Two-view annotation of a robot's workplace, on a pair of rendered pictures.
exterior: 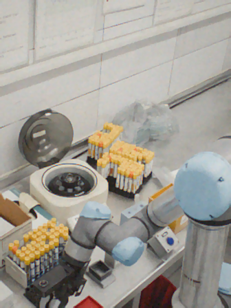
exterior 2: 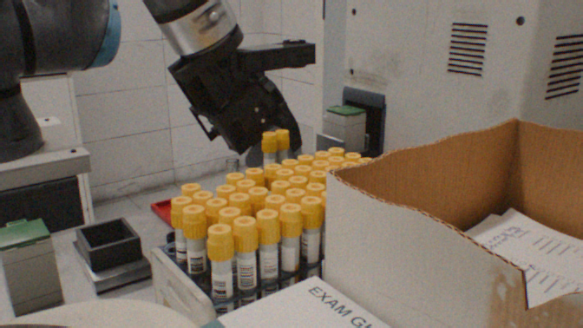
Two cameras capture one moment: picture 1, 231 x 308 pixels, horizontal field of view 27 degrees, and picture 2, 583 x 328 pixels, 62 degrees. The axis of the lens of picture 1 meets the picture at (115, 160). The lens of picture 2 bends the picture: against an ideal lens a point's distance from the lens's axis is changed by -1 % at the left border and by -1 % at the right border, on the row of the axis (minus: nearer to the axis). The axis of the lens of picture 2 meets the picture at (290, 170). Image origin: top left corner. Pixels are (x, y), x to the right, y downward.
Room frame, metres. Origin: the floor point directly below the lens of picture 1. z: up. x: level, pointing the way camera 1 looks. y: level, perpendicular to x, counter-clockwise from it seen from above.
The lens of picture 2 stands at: (1.41, 0.29, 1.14)
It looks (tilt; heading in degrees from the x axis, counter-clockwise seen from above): 20 degrees down; 193
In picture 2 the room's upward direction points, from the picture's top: straight up
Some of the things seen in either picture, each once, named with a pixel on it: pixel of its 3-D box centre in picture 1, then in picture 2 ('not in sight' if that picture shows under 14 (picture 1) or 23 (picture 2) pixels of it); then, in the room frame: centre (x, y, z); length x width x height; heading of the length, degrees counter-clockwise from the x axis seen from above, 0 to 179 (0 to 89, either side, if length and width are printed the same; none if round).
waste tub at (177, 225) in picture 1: (172, 208); not in sight; (1.34, -0.22, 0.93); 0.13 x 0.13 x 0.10; 50
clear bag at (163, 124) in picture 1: (159, 117); not in sight; (1.97, -0.18, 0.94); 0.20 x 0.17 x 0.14; 115
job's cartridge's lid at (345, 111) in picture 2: not in sight; (344, 110); (0.76, 0.21, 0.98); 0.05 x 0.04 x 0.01; 50
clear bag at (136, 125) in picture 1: (129, 122); not in sight; (1.86, -0.04, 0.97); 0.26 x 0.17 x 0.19; 155
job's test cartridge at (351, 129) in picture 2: not in sight; (343, 134); (0.76, 0.21, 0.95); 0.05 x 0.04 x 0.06; 50
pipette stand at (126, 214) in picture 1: (133, 220); not in sight; (1.26, -0.08, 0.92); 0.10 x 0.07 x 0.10; 135
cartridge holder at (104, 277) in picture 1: (100, 271); (109, 248); (1.04, 0.01, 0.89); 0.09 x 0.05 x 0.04; 48
